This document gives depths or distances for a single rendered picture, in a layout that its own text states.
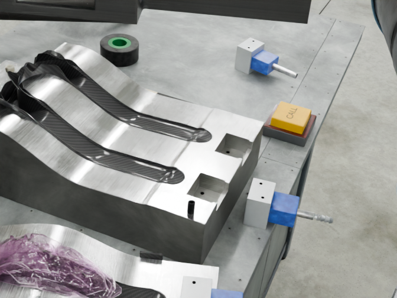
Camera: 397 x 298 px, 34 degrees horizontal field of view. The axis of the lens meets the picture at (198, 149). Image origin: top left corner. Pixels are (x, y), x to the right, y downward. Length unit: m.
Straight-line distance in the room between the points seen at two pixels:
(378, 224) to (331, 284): 0.34
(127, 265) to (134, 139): 0.23
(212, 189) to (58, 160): 0.23
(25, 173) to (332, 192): 1.53
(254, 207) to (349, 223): 1.29
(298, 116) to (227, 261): 0.35
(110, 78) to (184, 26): 0.44
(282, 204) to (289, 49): 0.56
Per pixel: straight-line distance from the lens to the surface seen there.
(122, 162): 0.96
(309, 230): 2.17
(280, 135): 1.16
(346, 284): 2.04
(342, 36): 1.55
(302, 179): 1.82
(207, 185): 0.94
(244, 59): 1.33
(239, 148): 1.02
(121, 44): 1.37
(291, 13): 0.24
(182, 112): 1.06
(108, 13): 0.22
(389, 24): 0.38
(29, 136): 0.95
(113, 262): 0.84
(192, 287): 0.79
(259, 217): 0.98
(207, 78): 1.31
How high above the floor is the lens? 1.49
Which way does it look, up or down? 38 degrees down
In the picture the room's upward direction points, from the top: 6 degrees clockwise
